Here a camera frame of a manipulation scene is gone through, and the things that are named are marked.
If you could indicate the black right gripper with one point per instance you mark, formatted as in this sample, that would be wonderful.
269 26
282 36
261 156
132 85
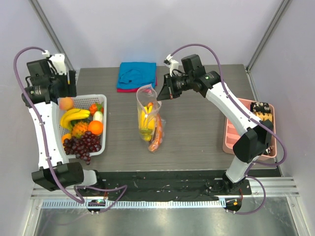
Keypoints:
169 86

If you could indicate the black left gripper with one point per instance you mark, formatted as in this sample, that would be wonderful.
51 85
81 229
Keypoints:
69 90

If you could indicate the orange carrot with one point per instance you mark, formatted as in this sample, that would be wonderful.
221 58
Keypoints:
158 135

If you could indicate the clear pink-dotted zip bag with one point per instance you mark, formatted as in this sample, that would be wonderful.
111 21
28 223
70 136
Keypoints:
144 95

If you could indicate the yellow banana bunch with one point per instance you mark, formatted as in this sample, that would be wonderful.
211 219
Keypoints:
73 114
147 124

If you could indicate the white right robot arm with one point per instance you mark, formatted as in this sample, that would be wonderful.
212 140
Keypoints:
255 134

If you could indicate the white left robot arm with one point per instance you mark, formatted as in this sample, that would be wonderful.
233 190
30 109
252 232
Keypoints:
44 89

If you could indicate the peach fruit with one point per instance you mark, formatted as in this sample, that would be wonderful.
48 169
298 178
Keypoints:
66 103

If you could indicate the small red persimmon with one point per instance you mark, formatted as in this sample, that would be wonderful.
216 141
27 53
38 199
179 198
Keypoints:
96 107

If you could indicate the folded blue cloth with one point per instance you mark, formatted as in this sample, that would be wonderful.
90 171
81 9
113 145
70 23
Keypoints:
133 75

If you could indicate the white green radish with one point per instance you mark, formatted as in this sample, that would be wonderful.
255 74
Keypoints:
98 116

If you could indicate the folded red cloth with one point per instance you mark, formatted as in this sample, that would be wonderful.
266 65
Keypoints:
126 90

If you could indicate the orange spiky dragon fruit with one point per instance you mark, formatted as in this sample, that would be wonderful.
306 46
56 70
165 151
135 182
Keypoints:
79 129

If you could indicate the small yellow lemon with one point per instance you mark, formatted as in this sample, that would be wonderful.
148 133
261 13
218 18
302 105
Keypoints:
66 136

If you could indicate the dark red grape bunch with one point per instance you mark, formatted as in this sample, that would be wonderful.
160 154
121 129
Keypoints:
83 147

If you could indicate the pink compartment organizer box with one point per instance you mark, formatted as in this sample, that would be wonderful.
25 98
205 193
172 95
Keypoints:
231 137

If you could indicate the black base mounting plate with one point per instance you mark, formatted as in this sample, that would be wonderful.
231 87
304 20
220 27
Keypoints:
166 186

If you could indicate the floral dark rolled sock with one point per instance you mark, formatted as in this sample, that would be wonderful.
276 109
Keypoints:
269 150

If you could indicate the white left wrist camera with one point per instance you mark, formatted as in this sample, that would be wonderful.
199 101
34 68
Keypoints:
56 62

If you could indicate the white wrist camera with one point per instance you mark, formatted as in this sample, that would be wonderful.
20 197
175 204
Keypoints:
171 64
56 62

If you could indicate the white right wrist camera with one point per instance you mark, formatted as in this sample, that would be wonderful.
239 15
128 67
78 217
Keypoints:
171 64

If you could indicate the white slotted cable duct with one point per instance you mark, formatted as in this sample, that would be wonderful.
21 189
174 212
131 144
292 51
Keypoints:
97 204

